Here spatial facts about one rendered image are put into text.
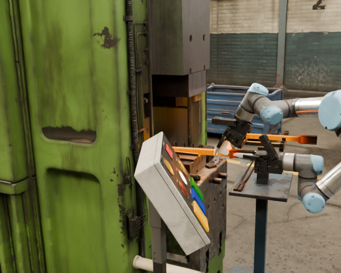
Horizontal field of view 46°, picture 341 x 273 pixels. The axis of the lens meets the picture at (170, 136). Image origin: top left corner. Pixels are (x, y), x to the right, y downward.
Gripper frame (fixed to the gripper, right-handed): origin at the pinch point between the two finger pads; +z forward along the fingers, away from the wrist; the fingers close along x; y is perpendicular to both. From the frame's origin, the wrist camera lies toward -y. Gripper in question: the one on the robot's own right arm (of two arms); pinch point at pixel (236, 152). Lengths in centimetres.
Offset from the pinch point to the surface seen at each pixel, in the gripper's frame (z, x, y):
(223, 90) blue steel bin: 154, 449, 40
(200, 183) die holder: 11.3, -15.0, 10.4
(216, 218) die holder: 11.8, 6.2, 35.7
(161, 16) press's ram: 25, -17, -58
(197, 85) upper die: 16.4, -2.4, -29.1
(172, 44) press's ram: 20, -17, -47
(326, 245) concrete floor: -31, 122, 103
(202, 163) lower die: 17.2, 3.1, 7.8
